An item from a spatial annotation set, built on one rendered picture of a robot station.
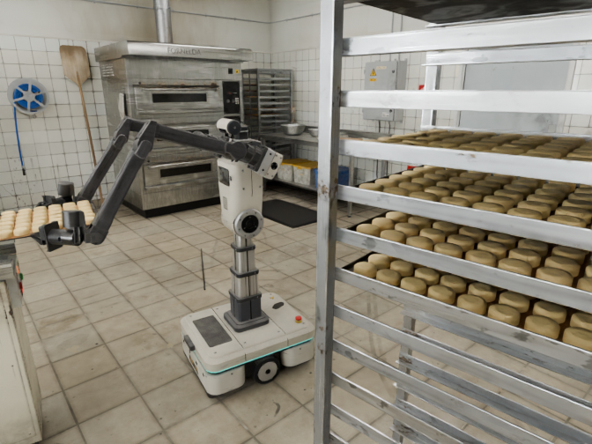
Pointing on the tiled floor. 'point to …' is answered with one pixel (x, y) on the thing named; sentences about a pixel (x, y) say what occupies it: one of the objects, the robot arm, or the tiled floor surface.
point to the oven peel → (74, 56)
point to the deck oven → (172, 115)
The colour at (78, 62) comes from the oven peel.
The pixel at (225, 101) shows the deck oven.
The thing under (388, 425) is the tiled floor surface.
